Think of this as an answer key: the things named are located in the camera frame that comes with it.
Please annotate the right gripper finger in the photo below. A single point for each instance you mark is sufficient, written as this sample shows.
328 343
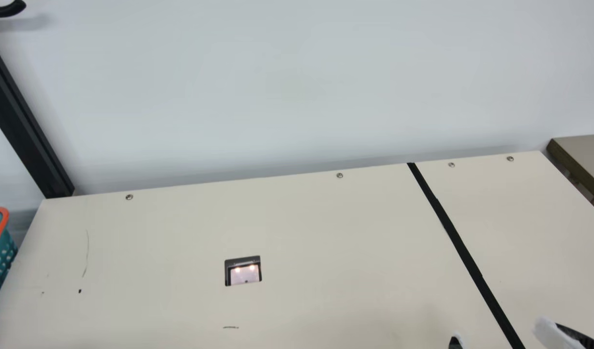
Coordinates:
563 338
456 342

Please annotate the teal shopping basket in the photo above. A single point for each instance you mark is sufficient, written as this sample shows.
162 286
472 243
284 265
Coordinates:
1 257

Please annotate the black strip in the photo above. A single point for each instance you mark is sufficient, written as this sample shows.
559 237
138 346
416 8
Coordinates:
464 254

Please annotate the olive side table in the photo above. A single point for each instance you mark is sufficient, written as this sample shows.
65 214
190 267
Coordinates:
585 155

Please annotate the small square scanner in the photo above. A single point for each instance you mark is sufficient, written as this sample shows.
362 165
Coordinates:
243 274

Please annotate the black post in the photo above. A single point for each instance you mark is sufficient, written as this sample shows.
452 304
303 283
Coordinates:
20 126

